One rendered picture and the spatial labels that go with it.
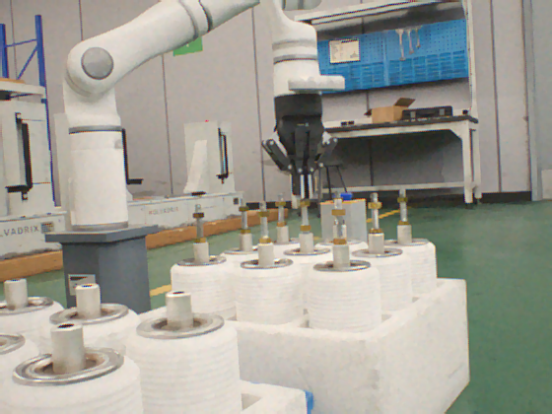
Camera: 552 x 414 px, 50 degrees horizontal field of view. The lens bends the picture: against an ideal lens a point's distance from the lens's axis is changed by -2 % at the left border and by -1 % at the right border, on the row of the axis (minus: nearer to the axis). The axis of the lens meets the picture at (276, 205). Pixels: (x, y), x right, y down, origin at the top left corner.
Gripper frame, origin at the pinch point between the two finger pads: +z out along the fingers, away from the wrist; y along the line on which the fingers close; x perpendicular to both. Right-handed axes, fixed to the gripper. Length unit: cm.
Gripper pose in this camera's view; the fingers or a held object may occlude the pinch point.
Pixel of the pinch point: (303, 186)
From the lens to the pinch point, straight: 94.3
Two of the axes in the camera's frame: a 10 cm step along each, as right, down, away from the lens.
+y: -9.0, 0.8, -4.4
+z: 0.6, 10.0, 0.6
